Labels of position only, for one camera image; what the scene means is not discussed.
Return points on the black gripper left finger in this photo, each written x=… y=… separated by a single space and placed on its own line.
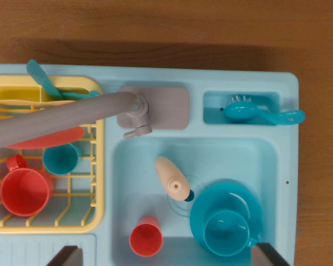
x=70 y=257

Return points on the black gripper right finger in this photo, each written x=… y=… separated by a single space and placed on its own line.
x=266 y=256

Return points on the cream toy detergent bottle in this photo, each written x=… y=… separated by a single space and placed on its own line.
x=169 y=174

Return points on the light blue toy sink unit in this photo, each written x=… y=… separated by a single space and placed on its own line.
x=238 y=155

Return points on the red toy tumbler cup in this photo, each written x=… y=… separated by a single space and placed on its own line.
x=145 y=241

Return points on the teal toy plate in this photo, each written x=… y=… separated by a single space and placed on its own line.
x=211 y=199

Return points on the yellow plastic dish rack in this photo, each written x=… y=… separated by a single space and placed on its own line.
x=100 y=180

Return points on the small teal toy cup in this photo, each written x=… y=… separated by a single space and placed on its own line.
x=58 y=160

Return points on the red toy plate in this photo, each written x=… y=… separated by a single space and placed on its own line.
x=52 y=140

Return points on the teal toy dish brush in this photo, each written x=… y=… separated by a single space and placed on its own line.
x=238 y=112

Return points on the grey toy faucet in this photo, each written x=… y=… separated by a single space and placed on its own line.
x=169 y=108

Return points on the long teal toy utensil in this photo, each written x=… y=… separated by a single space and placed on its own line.
x=37 y=73

